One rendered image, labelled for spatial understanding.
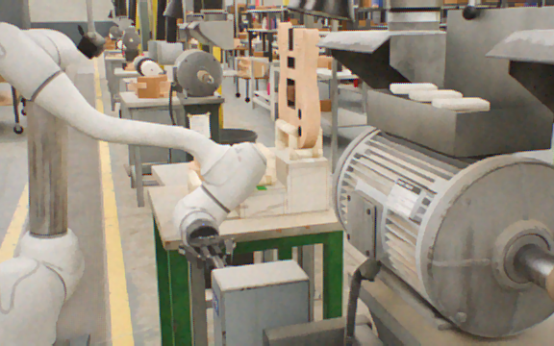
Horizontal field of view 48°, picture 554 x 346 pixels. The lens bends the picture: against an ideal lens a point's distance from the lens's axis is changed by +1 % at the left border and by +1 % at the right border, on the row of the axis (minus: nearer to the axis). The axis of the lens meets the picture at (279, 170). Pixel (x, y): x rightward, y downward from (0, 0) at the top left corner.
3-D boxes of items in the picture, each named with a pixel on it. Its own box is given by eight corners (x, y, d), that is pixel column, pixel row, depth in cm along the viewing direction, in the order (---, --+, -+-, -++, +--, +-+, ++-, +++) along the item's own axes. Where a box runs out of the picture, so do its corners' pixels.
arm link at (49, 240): (7, 316, 170) (38, 283, 191) (66, 320, 170) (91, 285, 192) (-5, 26, 152) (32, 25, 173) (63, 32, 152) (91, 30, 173)
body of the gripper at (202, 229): (220, 249, 147) (228, 263, 138) (184, 253, 144) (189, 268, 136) (219, 218, 145) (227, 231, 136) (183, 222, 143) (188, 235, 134)
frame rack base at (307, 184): (330, 210, 208) (331, 160, 204) (287, 214, 204) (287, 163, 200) (305, 189, 233) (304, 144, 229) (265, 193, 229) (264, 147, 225)
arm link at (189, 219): (180, 248, 150) (183, 257, 144) (178, 211, 148) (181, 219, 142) (217, 243, 152) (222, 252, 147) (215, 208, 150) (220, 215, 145)
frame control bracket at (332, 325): (372, 342, 110) (372, 322, 109) (268, 359, 105) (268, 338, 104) (363, 332, 114) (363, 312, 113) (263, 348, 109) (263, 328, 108)
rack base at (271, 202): (289, 214, 204) (288, 187, 202) (239, 219, 200) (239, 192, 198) (266, 192, 230) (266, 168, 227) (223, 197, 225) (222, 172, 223)
